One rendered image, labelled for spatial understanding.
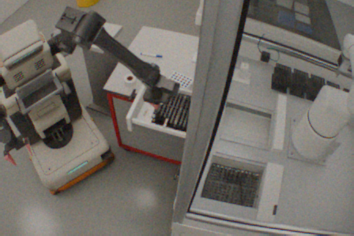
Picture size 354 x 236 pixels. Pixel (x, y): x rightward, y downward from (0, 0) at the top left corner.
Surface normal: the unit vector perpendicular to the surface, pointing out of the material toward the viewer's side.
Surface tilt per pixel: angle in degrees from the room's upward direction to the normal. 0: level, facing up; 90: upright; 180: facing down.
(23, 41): 43
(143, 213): 0
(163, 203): 0
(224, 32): 90
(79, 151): 0
